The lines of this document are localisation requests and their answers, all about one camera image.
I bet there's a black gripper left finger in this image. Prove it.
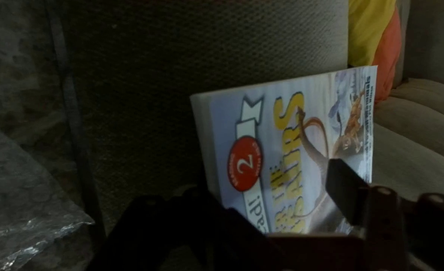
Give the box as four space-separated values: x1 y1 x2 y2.
177 183 222 216

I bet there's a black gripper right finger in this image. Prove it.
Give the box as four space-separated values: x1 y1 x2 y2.
326 159 410 244

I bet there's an illustrated magazine with yellow title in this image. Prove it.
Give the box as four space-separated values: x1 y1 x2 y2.
190 65 380 237

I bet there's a beige fabric sofa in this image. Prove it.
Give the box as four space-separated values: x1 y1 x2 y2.
55 0 444 238

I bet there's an orange cloth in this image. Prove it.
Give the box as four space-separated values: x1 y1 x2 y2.
372 8 405 104

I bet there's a yellow cloth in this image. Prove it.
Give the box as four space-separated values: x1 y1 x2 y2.
348 0 399 70

